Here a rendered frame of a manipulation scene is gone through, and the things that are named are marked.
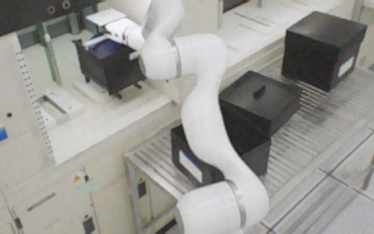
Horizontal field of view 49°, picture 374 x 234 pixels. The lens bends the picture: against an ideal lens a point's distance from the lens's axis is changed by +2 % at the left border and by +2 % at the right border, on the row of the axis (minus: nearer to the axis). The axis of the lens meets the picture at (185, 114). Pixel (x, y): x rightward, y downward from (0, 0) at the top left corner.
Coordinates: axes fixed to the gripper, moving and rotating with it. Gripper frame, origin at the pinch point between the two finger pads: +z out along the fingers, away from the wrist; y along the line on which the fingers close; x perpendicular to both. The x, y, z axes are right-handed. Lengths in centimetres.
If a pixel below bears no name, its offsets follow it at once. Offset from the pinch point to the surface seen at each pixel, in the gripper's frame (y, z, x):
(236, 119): 22, -49, -33
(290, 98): 54, -54, -37
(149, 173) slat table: -14, -37, -47
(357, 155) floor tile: 138, -60, -122
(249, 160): 9, -67, -34
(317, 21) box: 98, -36, -21
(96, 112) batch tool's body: -13.4, -2.4, -36.4
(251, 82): 52, -33, -37
